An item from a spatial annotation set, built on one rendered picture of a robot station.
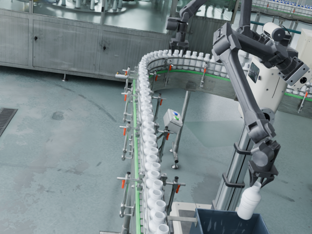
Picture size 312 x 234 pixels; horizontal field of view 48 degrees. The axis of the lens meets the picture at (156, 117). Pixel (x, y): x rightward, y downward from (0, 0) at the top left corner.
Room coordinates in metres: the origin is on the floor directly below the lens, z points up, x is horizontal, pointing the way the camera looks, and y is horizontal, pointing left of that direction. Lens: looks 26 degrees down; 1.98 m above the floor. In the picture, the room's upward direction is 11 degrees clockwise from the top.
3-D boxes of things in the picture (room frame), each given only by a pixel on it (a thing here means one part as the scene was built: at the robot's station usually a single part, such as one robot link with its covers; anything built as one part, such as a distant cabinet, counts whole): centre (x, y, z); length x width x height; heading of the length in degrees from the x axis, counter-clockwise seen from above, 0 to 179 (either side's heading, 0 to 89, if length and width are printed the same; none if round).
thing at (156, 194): (1.03, -0.06, 1.08); 0.06 x 0.06 x 0.17
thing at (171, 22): (2.06, -0.02, 1.60); 0.12 x 0.09 x 0.12; 99
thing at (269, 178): (1.13, -0.44, 1.25); 0.07 x 0.07 x 0.09; 8
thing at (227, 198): (1.92, -0.58, 0.49); 0.13 x 0.13 x 0.40; 9
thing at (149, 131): (1.50, 0.01, 1.08); 0.06 x 0.06 x 0.17
